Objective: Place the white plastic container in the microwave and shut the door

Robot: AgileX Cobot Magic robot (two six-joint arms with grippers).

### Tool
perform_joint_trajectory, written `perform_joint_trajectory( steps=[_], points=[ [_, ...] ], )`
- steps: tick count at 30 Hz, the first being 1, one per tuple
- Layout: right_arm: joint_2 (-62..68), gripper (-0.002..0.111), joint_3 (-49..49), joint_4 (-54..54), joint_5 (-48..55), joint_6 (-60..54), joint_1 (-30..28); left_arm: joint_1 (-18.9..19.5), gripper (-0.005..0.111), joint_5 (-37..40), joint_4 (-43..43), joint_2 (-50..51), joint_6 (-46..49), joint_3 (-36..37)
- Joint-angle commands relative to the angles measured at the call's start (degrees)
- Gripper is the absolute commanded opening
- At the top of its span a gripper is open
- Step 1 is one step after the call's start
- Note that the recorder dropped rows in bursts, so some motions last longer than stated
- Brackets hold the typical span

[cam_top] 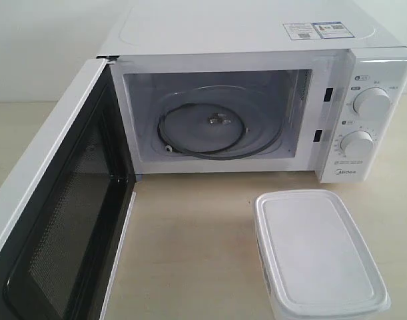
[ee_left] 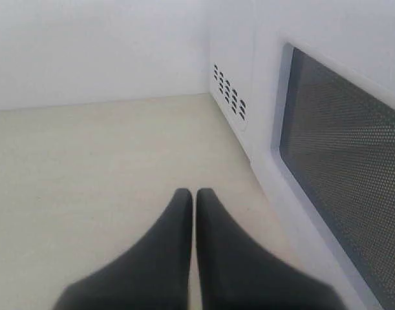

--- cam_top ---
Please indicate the white lidded plastic container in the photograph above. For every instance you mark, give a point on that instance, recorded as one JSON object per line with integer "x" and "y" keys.
{"x": 315, "y": 261}

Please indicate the white microwave door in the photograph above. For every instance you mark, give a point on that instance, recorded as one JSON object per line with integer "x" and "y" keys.
{"x": 66, "y": 204}

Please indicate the white microwave oven body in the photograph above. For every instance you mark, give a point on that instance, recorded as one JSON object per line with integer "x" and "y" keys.
{"x": 164, "y": 48}

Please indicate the glass turntable plate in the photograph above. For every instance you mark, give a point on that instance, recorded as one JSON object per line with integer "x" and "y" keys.
{"x": 219, "y": 123}

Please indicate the lower white control knob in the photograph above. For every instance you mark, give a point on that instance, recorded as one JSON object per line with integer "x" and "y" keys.
{"x": 357, "y": 144}

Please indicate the white control knob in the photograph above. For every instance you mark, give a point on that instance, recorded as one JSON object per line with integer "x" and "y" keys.
{"x": 357, "y": 144}
{"x": 372, "y": 103}

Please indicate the blue white info sticker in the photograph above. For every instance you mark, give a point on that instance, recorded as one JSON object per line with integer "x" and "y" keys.
{"x": 317, "y": 30}

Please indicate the upper white control knob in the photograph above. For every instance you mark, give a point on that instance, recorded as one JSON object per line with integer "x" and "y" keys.
{"x": 372, "y": 103}

